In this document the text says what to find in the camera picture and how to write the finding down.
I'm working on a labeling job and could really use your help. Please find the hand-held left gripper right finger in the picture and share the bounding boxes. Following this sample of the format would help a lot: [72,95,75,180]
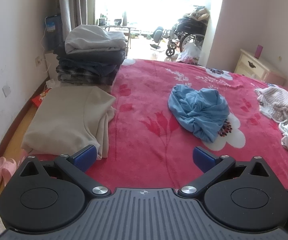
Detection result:
[178,146,270,197]

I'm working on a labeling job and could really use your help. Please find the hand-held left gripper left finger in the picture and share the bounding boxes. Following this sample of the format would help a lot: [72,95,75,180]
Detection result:
[19,144,111,197]

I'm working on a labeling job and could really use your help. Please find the blue t-shirt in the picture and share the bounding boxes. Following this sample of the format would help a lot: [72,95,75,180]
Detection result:
[168,84,231,143]

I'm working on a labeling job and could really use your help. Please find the beige folded garment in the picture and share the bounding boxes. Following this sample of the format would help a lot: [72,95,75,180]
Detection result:
[21,86,116,160]

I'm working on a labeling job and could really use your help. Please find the red floral blanket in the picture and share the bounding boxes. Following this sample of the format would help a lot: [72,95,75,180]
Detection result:
[31,59,288,193]

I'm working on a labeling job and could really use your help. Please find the red packet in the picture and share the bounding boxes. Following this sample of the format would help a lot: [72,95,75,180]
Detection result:
[31,89,52,108]

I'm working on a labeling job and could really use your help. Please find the blue folded jeans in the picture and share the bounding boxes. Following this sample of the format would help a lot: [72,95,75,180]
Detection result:
[58,59,121,77]

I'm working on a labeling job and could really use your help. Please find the pale knit sweater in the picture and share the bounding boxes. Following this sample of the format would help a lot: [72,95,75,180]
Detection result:
[254,85,288,123]

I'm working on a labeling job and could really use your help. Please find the white cabinet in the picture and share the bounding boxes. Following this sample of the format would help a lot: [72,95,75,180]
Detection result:
[44,51,60,80]

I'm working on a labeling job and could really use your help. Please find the dark grey folded garment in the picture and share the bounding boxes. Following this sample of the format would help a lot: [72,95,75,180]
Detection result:
[53,42,127,67]

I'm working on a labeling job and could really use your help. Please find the cream nightstand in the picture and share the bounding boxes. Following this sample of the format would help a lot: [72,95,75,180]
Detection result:
[234,49,286,87]

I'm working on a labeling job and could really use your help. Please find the white plastic bag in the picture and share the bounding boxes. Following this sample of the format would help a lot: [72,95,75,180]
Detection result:
[176,42,202,64]

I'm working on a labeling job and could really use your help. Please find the light grey folded garment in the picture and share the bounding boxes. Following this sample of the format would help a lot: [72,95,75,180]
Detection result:
[64,24,127,55]

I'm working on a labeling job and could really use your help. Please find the black wheelchair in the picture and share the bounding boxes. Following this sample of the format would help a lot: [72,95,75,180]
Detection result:
[149,17,208,57]

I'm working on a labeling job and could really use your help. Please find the blue screen device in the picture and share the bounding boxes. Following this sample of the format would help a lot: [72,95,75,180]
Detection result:
[44,14,63,52]

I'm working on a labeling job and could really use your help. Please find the folding table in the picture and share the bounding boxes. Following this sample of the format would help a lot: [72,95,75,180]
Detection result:
[95,17,137,49]

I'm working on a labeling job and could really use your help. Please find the brown coat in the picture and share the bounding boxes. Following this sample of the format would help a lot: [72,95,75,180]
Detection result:
[184,5,211,22]

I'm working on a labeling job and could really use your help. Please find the grey curtain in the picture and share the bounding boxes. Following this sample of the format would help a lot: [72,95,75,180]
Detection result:
[55,0,96,43]

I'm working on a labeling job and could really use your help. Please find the white cable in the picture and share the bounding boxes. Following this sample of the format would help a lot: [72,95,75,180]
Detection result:
[40,24,52,73]

